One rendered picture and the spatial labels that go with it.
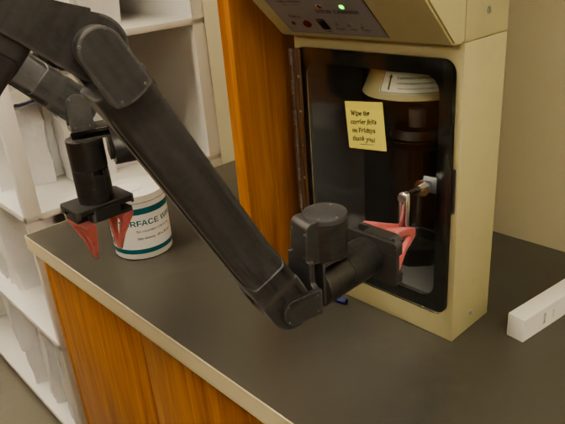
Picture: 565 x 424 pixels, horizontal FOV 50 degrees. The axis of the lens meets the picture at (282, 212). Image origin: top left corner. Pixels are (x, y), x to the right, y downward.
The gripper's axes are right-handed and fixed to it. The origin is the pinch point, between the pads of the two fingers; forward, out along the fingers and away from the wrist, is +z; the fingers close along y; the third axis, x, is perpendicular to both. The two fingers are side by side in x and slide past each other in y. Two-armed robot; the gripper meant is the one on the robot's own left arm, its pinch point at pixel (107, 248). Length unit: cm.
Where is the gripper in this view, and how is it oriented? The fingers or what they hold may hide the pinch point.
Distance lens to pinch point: 106.7
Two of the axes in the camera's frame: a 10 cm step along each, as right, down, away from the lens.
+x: -6.8, -2.5, 6.9
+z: 0.7, 9.1, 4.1
